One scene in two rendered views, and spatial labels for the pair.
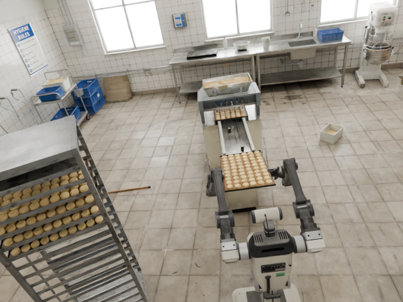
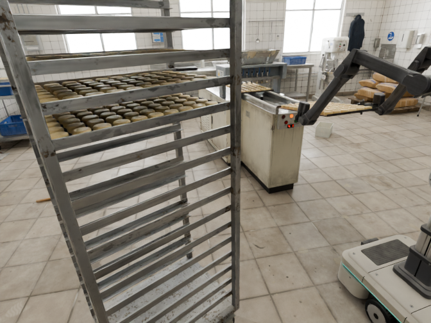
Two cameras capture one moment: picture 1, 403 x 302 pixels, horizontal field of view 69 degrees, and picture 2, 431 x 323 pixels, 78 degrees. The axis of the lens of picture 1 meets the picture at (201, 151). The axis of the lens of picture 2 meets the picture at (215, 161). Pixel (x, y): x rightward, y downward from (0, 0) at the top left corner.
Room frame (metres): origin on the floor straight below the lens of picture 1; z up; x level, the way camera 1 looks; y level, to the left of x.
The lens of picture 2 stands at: (0.51, 1.08, 1.46)
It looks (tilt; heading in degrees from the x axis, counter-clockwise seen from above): 25 degrees down; 339
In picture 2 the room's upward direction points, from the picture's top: 2 degrees counter-clockwise
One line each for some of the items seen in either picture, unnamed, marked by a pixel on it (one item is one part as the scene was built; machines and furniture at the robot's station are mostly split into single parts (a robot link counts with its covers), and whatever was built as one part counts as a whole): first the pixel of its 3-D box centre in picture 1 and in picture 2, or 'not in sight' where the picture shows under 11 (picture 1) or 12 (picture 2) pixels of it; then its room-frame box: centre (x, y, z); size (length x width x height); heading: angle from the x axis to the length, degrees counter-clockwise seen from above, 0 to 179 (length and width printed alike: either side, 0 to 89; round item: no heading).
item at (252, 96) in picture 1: (228, 104); (250, 79); (3.27, -0.43, 1.01); 0.72 x 0.33 x 0.34; 86
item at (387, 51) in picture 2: not in sight; (382, 57); (5.11, -4.83, 0.93); 0.99 x 0.38 x 1.09; 169
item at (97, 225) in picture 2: (77, 265); (166, 194); (1.32, 0.97, 0.96); 0.64 x 0.03 x 0.03; 107
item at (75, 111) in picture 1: (66, 117); (19, 124); (5.56, 2.55, 0.29); 0.56 x 0.38 x 0.20; 177
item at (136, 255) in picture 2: (86, 280); (171, 234); (1.32, 0.97, 0.78); 0.64 x 0.03 x 0.03; 107
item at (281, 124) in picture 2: not in sight; (290, 120); (2.40, -0.37, 0.77); 0.24 x 0.04 x 0.14; 86
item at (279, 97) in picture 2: (240, 108); (257, 89); (3.37, -0.58, 0.87); 2.01 x 0.03 x 0.07; 176
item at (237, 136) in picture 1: (237, 165); (269, 140); (2.77, -0.39, 0.45); 0.70 x 0.34 x 0.90; 176
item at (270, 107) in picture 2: (217, 112); (235, 91); (3.39, -0.29, 0.87); 2.01 x 0.03 x 0.07; 176
